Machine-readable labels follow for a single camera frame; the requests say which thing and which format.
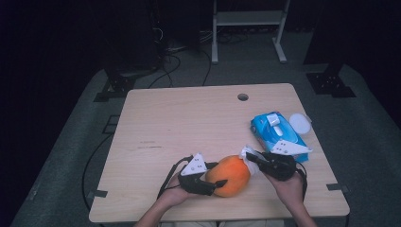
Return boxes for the person's beige trousers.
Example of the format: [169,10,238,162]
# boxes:
[159,220,285,227]

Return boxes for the orange plush toy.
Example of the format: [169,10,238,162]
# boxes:
[204,154,252,199]

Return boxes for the person's right hand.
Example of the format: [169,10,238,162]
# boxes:
[265,170,305,210]

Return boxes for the black floor socket frame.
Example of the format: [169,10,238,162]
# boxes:
[101,114,121,135]

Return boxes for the hand-held gripper cable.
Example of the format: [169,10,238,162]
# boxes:
[294,166,308,202]
[156,154,194,201]

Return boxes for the black floor cable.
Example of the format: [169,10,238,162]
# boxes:
[148,52,183,90]
[200,48,213,87]
[81,133,114,213]

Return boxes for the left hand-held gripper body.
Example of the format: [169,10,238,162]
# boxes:
[177,152,219,197]

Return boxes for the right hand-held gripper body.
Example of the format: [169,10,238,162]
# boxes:
[262,139,314,183]

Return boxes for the person's left hand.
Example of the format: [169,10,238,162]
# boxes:
[156,172,194,208]

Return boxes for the right hand-held gripper cable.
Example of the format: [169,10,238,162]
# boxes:
[294,166,308,202]

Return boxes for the blue wet wipe pack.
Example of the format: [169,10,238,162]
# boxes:
[250,110,314,164]

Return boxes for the black stand base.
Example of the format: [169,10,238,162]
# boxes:
[305,61,357,99]
[93,56,159,103]

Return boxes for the bundle of floor cables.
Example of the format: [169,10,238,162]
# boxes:
[200,28,251,45]

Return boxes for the left hand-held gripper cable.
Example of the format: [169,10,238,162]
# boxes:
[156,154,194,201]

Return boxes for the white metal stand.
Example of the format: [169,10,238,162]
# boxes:
[210,0,292,65]

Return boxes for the white wet wipe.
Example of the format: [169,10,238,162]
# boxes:
[239,144,261,175]

